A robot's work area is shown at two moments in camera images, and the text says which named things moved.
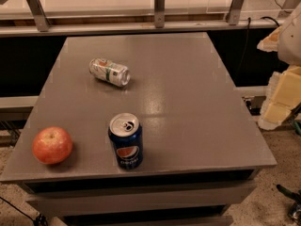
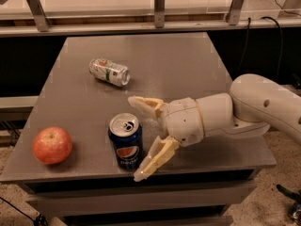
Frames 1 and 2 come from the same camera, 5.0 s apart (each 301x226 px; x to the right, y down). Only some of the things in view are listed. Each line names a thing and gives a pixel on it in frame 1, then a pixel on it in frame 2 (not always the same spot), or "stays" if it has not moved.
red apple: [52, 145] stays
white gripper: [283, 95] -> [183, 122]
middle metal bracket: [159, 6] stays
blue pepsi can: [125, 131] stays
